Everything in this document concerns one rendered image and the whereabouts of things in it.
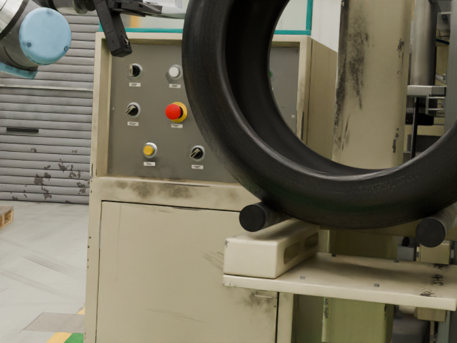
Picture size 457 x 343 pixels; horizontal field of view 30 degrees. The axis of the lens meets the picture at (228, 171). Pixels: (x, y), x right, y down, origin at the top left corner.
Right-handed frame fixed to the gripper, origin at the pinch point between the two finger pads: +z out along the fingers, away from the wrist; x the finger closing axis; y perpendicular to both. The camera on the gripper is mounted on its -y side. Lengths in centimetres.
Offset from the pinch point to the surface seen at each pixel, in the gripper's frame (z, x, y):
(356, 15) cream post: 24.8, 26.9, 7.1
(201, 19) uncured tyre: 7.1, -11.7, -1.1
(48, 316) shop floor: -150, 256, -143
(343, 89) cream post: 24.8, 26.8, -7.6
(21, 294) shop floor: -191, 298, -148
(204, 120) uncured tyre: 9.9, -10.3, -17.0
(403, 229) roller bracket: 41, 24, -32
